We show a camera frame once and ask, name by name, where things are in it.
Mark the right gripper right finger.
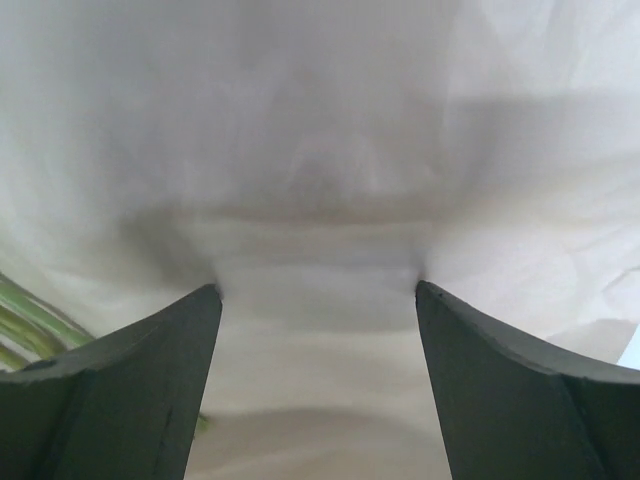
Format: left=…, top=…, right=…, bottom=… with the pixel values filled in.
left=415, top=281, right=639, bottom=480

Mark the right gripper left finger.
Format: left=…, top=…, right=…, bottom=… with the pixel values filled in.
left=1, top=285, right=222, bottom=480

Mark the artificial flower bunch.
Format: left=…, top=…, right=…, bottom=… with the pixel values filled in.
left=1, top=274, right=96, bottom=372

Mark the orange wrapping paper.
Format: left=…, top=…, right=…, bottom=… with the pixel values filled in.
left=1, top=1, right=639, bottom=479

